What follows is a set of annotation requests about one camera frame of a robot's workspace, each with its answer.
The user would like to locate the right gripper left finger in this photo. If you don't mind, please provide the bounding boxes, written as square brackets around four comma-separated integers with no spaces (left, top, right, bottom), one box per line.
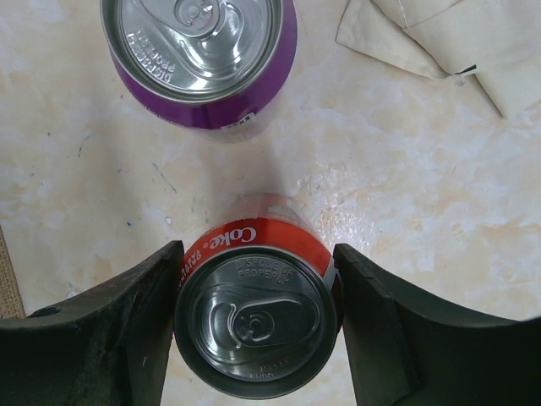
[1,241,184,405]

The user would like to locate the purple can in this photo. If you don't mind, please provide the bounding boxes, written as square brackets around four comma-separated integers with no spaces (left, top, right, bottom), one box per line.
[100,0,298,134]

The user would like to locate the red coke can front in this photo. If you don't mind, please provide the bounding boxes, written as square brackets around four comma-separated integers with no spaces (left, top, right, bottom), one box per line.
[174,193,342,395]

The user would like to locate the brown canvas bag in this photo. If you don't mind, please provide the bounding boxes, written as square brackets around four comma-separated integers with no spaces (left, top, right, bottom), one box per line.
[0,232,25,319]

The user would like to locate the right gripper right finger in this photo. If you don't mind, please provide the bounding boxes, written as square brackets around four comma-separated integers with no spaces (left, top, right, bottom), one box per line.
[334,244,540,405]

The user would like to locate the beige cloth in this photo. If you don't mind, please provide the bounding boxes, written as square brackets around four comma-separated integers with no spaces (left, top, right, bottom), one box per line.
[336,0,540,118]

